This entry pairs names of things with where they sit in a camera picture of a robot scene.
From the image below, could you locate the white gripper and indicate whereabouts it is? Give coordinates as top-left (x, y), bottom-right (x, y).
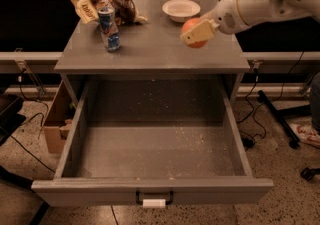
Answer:
top-left (180, 0), bottom-right (250, 46)

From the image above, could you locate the orange fruit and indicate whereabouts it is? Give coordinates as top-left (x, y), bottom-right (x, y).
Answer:
top-left (180, 17), bottom-right (208, 49)

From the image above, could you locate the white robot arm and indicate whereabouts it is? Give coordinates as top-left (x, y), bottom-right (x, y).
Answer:
top-left (180, 0), bottom-right (320, 46)

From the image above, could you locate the grey open drawer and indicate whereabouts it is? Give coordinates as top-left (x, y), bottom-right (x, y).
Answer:
top-left (32, 76), bottom-right (273, 206)

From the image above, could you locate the white bowl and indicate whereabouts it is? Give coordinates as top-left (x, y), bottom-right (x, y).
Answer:
top-left (162, 0), bottom-right (201, 23)

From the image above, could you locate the grey cabinet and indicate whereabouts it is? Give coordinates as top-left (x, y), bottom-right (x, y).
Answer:
top-left (55, 0), bottom-right (249, 98)

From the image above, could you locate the blue silver drink can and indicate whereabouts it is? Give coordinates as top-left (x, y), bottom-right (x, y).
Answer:
top-left (98, 7), bottom-right (120, 53)

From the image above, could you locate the black stand leg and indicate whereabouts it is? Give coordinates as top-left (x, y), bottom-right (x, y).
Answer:
top-left (258, 90), bottom-right (311, 149)

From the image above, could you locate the brown chip bag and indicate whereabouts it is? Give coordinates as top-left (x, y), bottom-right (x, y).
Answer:
top-left (70, 0), bottom-right (147, 25)

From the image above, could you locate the cardboard box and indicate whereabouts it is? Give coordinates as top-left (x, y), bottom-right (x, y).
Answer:
top-left (43, 82), bottom-right (75, 154)

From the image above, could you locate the black caster wheel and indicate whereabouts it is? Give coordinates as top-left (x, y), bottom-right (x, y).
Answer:
top-left (300, 167), bottom-right (320, 181)

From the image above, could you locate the black object left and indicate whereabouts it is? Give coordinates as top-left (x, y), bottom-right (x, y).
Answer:
top-left (0, 94), bottom-right (26, 146)

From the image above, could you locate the black cable right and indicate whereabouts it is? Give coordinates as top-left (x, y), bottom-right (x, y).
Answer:
top-left (235, 52), bottom-right (305, 150)

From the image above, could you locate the black cable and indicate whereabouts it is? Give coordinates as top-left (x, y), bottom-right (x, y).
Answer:
top-left (235, 52), bottom-right (305, 150)
top-left (0, 68), bottom-right (56, 173)

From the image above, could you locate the black drawer handle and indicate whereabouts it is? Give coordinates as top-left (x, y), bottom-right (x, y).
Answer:
top-left (135, 191), bottom-right (174, 208)

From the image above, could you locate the black cable left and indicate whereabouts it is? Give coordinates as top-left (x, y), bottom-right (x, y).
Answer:
top-left (0, 68), bottom-right (56, 173)

